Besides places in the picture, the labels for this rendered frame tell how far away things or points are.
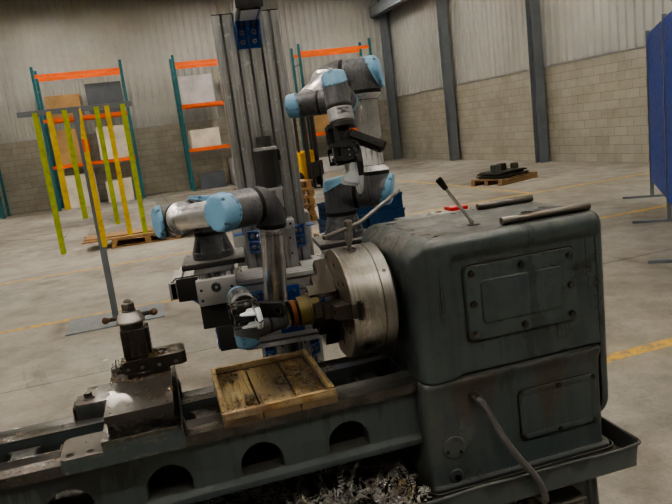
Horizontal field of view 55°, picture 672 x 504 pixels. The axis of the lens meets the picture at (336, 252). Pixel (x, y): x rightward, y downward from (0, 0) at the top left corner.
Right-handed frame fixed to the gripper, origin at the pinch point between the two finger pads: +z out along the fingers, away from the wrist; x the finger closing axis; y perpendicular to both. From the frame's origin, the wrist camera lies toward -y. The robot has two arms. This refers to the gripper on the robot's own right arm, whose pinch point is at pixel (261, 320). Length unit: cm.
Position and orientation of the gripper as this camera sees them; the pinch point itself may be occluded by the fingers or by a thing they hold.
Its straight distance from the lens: 178.6
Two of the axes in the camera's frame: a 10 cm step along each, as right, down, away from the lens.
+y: -9.5, 1.8, -2.4
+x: -1.4, -9.7, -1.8
